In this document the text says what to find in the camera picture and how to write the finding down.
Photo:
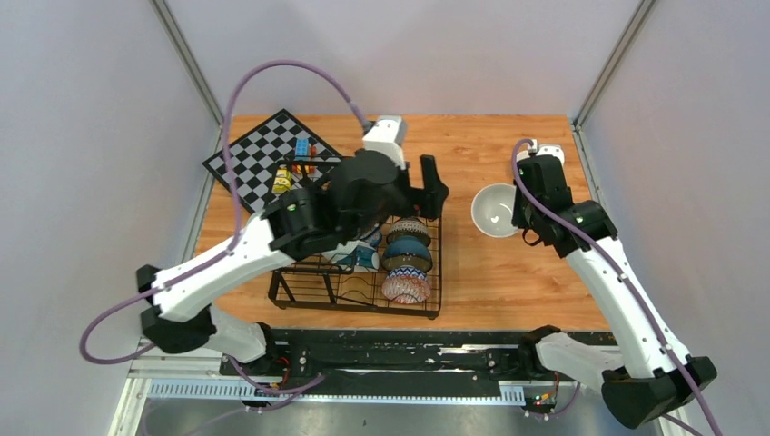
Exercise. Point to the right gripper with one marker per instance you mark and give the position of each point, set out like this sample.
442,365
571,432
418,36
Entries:
518,218

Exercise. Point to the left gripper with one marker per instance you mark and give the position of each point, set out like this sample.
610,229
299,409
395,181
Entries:
427,201

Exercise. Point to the white green striped bowl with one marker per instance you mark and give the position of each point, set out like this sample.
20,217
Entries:
492,210

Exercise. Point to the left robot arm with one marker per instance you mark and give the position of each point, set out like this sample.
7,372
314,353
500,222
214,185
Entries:
182,316

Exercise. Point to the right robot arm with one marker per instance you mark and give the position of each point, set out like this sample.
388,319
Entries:
653,373

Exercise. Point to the brown patterned bowl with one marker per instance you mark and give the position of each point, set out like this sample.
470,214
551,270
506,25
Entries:
409,226

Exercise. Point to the dark blue bowl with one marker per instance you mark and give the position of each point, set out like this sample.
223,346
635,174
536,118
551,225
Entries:
406,251

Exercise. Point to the blue floral white bowl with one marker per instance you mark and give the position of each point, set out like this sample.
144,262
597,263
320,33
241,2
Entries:
373,238

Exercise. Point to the teal glazed bowl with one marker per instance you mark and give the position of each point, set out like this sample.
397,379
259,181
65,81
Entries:
354,256

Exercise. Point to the blue toy block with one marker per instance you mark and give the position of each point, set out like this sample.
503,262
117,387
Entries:
304,152

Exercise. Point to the yellow toy block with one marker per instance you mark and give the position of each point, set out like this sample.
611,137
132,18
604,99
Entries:
282,181

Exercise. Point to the checkered board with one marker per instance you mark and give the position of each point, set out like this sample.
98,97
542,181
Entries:
260,152

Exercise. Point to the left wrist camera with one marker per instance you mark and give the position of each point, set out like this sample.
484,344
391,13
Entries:
386,136

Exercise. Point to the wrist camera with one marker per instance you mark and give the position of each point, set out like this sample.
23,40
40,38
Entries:
386,136
538,149

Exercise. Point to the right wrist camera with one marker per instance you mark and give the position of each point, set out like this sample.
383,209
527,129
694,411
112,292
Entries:
538,149

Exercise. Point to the black wire dish rack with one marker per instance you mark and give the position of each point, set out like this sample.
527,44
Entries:
358,194

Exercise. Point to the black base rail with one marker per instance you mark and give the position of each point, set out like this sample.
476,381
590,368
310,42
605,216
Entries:
383,366

